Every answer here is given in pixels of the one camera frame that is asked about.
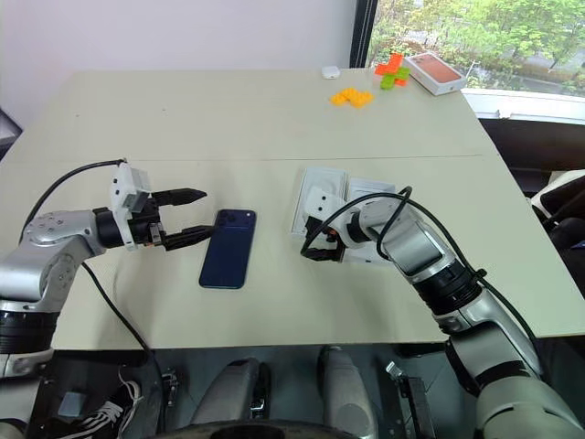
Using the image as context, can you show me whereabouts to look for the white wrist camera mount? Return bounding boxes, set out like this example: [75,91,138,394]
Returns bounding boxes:
[304,187,345,226]
[108,162,152,252]

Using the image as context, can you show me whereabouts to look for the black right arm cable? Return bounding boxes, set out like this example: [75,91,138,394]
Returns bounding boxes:
[299,185,545,380]

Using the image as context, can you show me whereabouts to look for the black window frame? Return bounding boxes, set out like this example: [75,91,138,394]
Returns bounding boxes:
[349,0,379,69]

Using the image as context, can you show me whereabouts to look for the white window sill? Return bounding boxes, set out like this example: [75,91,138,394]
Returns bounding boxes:
[461,86,585,123]

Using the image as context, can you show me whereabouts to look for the black and white chair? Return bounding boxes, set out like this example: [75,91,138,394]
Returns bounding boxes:
[528,168,585,251]

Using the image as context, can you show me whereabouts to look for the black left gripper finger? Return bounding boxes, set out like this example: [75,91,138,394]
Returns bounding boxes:
[163,224,215,252]
[153,187,208,209]

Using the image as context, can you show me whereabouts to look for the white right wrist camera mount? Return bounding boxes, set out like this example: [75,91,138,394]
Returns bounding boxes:
[304,187,345,226]

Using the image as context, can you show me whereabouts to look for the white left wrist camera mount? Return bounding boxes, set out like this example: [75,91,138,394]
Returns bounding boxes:
[108,162,152,252]

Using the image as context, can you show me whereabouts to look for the orange and green blocks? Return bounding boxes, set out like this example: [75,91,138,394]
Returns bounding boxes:
[375,52,410,88]

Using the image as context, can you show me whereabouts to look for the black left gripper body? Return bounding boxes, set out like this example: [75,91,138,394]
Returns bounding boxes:
[129,194,168,251]

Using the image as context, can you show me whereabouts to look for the yellow building block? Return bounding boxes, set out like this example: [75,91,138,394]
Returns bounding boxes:
[329,86,376,110]

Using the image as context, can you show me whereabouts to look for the grey rounded shell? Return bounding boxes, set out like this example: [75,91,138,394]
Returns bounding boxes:
[189,357,271,426]
[317,345,379,439]

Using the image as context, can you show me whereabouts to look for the green building block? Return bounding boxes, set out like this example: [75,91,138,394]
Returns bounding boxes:
[379,66,411,91]

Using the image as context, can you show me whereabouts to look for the white phone box base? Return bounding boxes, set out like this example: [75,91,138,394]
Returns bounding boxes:
[291,166,352,240]

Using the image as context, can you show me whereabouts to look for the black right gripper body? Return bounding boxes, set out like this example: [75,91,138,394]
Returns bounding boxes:
[306,217,349,265]

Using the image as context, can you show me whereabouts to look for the dark blue smartphone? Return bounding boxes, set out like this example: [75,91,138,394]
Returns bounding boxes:
[198,208,258,291]

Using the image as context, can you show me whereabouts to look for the white box with orange phone print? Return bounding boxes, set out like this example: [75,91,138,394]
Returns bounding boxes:
[404,51,468,98]

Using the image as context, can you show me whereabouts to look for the black sneaker with white laces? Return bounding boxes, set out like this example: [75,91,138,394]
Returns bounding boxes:
[68,365,145,439]

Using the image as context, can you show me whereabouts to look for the dark furniture edge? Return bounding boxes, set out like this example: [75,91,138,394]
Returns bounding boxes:
[0,105,24,159]

